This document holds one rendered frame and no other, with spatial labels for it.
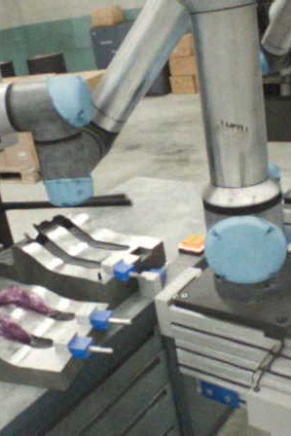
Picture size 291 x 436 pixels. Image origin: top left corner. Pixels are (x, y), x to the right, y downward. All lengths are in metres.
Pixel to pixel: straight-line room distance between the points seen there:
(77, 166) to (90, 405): 0.82
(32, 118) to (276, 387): 0.57
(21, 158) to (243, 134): 4.78
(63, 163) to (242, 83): 0.28
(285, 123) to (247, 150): 4.55
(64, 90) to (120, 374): 0.95
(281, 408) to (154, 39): 0.60
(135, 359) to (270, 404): 0.73
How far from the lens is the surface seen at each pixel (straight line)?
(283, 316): 0.93
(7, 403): 1.27
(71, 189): 0.82
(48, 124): 0.79
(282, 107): 5.26
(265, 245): 0.77
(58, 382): 1.23
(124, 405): 1.60
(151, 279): 1.45
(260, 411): 0.94
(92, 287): 1.45
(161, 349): 1.67
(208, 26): 0.71
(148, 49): 0.86
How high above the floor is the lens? 1.57
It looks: 22 degrees down
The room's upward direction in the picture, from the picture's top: 10 degrees counter-clockwise
